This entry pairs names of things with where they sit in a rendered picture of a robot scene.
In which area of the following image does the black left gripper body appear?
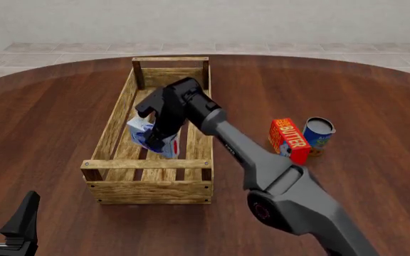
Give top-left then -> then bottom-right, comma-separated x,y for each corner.
0,235 -> 38,256

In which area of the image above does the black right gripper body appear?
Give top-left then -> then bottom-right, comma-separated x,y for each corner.
135,86 -> 187,125

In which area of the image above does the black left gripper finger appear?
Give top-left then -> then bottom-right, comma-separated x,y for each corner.
0,190 -> 41,241

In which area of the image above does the blue white cream cheese box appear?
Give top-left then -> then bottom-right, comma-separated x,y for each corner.
126,115 -> 182,160

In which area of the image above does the wooden slat tray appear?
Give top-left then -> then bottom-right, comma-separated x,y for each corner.
80,55 -> 215,206

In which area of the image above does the red butter box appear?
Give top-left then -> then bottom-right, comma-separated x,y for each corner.
267,117 -> 312,166

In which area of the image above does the blue tin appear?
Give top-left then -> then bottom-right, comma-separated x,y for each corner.
302,116 -> 337,157

